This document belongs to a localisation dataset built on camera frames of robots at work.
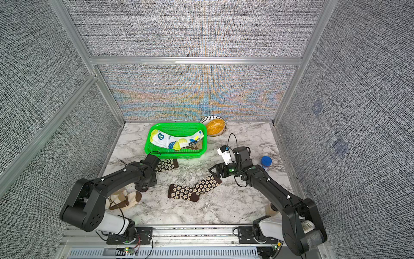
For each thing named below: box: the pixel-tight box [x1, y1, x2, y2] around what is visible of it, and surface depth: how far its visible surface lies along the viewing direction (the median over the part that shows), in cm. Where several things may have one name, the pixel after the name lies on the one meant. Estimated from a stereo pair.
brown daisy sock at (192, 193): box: [167, 175, 223, 202], surface depth 89 cm
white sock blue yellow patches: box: [149, 129, 205, 151], surface depth 103 cm
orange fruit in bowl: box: [205, 118, 225, 135], surface depth 112 cm
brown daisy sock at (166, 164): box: [155, 158, 179, 174], surface depth 99 cm
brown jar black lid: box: [265, 202, 279, 217], surface depth 76 cm
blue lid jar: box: [260, 155, 273, 171], surface depth 94 cm
